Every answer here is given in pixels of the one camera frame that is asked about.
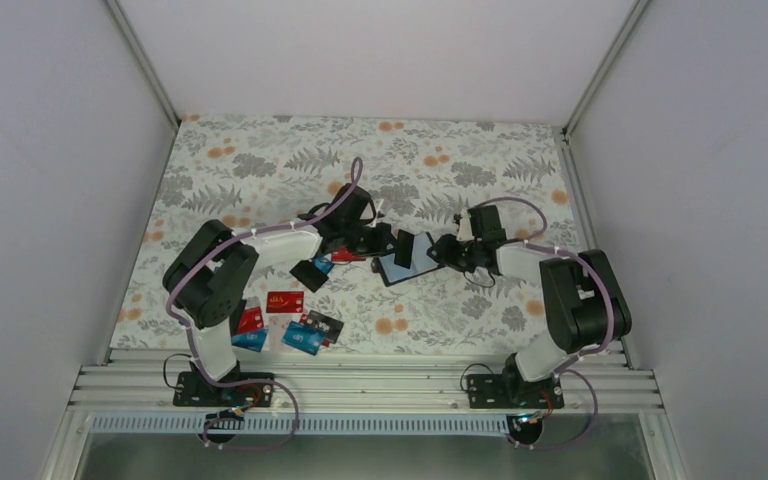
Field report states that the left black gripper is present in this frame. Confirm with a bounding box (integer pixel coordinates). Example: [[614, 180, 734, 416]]
[[342, 222, 401, 258]]

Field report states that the black card holder wallet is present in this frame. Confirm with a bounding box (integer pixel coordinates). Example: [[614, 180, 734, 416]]
[[371, 232, 443, 287]]

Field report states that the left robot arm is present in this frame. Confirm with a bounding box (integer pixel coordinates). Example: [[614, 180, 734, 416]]
[[162, 184, 396, 405]]

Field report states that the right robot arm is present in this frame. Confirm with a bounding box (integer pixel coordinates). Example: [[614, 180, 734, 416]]
[[428, 197, 632, 407]]

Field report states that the red VIP card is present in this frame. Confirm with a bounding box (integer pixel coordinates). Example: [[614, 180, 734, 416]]
[[331, 249, 366, 264]]

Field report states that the blue card under black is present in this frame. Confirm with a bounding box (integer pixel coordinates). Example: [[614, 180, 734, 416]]
[[311, 256, 335, 275]]

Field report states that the black patterned card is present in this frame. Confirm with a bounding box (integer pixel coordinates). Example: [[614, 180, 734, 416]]
[[301, 310, 344, 346]]

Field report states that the red card centre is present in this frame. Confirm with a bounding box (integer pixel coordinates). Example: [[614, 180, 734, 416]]
[[265, 291, 304, 314]]

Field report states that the blue card lower centre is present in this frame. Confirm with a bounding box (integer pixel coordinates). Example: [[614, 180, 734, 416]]
[[281, 322, 326, 356]]

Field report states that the red card lower left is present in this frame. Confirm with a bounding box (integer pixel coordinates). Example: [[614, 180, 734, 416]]
[[235, 298, 266, 335]]

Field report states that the blue card lower left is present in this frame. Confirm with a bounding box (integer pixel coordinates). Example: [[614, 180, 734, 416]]
[[231, 328, 268, 352]]

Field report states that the floral patterned table mat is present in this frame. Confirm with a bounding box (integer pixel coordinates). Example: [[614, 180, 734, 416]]
[[110, 113, 607, 357]]

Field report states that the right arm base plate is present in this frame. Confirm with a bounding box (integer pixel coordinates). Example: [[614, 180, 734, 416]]
[[465, 374, 565, 410]]

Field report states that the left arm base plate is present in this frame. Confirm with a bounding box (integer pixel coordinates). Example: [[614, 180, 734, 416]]
[[172, 371, 274, 408]]

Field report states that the aluminium rail frame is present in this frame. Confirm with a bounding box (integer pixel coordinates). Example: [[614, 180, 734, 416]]
[[68, 349, 664, 414]]

